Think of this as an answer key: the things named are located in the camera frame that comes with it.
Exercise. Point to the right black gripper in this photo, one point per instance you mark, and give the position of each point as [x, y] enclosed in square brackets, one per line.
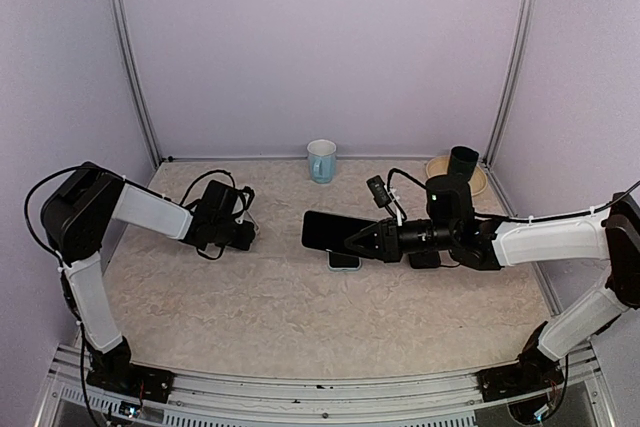
[388, 240]

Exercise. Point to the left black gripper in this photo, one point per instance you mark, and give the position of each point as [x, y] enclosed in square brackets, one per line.
[245, 241]

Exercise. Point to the light blue phone case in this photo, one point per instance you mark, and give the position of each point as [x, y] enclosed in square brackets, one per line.
[338, 262]

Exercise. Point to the black phone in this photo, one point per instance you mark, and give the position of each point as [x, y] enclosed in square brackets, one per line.
[328, 232]

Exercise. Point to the clear phone case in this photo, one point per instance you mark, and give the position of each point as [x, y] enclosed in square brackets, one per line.
[251, 225]

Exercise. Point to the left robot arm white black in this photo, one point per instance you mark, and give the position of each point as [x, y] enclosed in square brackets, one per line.
[77, 215]

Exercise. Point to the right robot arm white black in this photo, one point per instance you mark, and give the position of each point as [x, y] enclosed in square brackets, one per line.
[486, 242]

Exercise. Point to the light blue mug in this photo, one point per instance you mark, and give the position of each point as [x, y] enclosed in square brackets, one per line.
[321, 156]

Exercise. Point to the beige plate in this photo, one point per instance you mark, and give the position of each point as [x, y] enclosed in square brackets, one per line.
[478, 182]

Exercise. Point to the dark green cup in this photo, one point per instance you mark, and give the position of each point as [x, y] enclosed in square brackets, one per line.
[462, 162]

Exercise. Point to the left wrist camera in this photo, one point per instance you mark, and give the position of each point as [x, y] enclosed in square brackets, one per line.
[245, 198]

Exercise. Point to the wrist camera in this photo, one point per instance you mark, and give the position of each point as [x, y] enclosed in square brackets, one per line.
[245, 198]
[384, 199]

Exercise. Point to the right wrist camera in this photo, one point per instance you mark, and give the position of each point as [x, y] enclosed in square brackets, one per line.
[384, 199]

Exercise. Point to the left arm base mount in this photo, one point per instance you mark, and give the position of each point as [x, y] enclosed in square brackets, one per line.
[114, 371]

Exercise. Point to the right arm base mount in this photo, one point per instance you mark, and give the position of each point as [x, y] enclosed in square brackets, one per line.
[531, 371]

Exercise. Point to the left aluminium frame post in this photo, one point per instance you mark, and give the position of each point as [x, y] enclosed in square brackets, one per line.
[135, 86]

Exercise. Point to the aluminium frame post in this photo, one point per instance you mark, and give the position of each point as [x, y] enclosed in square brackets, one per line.
[135, 86]
[516, 58]

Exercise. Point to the right aluminium frame post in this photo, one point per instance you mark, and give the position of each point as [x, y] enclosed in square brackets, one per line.
[516, 58]

